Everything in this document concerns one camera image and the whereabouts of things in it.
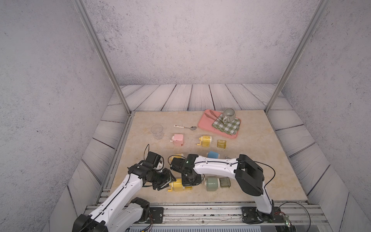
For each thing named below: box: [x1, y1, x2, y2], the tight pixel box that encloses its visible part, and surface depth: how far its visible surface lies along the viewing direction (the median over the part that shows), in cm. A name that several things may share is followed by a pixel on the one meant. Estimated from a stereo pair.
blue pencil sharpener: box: [206, 150, 220, 160], surface depth 89 cm
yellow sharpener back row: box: [197, 135, 213, 147], surface depth 97 cm
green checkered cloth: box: [212, 114, 241, 135], surface depth 113 cm
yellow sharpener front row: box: [167, 178, 193, 192], surface depth 78 cm
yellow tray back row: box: [216, 139, 227, 150], surface depth 101 cm
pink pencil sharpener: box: [170, 133, 184, 147], surface depth 98 cm
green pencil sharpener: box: [203, 176, 221, 192], surface depth 79 cm
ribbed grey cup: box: [222, 107, 236, 124], surface depth 110 cm
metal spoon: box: [173, 124, 198, 131], surface depth 112 cm
